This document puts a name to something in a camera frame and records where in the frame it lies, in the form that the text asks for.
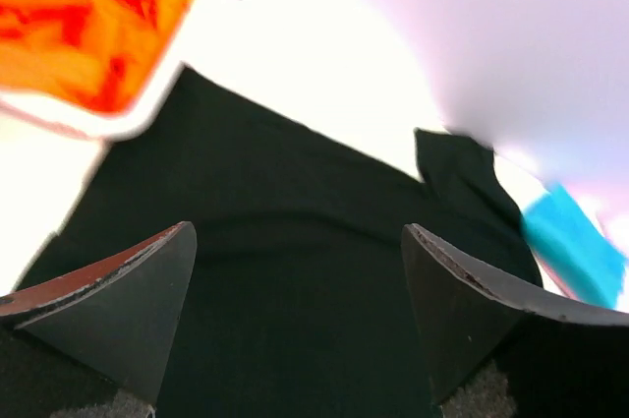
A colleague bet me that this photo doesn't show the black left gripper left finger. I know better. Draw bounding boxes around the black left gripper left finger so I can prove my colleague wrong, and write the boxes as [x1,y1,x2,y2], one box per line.
[1,222,197,406]

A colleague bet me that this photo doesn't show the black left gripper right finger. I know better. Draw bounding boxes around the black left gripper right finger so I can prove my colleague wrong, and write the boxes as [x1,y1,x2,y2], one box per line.
[402,224,628,406]

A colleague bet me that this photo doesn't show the black t-shirt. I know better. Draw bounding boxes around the black t-shirt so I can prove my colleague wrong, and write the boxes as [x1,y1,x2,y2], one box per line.
[24,68,542,417]

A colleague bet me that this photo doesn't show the folded teal t-shirt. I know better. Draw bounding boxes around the folded teal t-shirt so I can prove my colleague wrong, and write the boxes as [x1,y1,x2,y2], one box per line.
[519,182,626,310]

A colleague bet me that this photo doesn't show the white plastic laundry basket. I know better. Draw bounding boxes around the white plastic laundry basket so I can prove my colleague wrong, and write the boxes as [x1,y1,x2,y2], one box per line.
[0,0,212,140]

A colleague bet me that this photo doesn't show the orange crumpled t-shirt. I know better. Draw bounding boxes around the orange crumpled t-shirt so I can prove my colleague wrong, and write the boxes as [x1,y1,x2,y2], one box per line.
[0,0,206,114]

